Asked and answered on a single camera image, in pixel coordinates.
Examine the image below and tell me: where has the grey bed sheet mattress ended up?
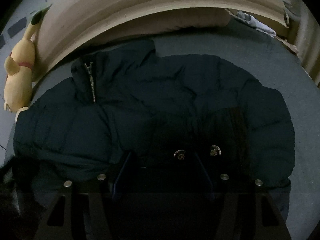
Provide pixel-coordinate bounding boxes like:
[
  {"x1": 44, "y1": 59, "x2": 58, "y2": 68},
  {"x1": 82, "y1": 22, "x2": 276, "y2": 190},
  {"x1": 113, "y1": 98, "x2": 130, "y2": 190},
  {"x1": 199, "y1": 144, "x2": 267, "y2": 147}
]
[{"x1": 8, "y1": 20, "x2": 319, "y2": 239}]

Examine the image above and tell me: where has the pile of clothes and bags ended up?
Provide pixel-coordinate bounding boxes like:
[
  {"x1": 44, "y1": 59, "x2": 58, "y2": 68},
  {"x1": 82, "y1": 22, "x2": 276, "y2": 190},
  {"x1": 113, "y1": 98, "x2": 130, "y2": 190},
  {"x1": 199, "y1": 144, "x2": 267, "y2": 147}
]
[{"x1": 226, "y1": 9, "x2": 277, "y2": 38}]

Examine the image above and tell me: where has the beige pleated curtain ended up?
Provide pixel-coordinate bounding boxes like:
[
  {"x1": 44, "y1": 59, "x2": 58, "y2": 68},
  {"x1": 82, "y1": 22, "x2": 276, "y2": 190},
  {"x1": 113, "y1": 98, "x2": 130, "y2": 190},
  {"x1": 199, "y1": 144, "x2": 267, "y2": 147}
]
[{"x1": 288, "y1": 1, "x2": 319, "y2": 87}]

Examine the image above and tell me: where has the beige pillow under mat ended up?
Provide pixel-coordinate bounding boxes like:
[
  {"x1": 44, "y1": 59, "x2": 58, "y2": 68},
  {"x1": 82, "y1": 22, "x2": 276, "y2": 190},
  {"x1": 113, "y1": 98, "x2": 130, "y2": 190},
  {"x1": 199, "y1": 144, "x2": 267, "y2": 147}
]
[{"x1": 91, "y1": 8, "x2": 232, "y2": 44}]

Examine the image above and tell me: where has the dark navy puffer jacket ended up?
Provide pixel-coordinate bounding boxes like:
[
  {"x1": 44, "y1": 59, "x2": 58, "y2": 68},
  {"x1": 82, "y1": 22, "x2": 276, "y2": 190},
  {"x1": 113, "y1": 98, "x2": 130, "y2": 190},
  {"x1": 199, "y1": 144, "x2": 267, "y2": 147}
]
[{"x1": 12, "y1": 40, "x2": 295, "y2": 236}]

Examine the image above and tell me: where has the green patterned cloth piece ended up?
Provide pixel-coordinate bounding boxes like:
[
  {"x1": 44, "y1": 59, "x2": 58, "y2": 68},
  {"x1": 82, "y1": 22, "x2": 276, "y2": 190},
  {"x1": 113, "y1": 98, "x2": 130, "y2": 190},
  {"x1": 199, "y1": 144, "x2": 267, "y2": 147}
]
[{"x1": 32, "y1": 3, "x2": 52, "y2": 17}]

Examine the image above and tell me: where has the yellow Pikachu plush toy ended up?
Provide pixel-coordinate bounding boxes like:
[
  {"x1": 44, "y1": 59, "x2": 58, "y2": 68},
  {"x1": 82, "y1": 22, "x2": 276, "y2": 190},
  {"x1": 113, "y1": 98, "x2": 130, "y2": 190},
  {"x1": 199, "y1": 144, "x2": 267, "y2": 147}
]
[{"x1": 3, "y1": 11, "x2": 43, "y2": 116}]

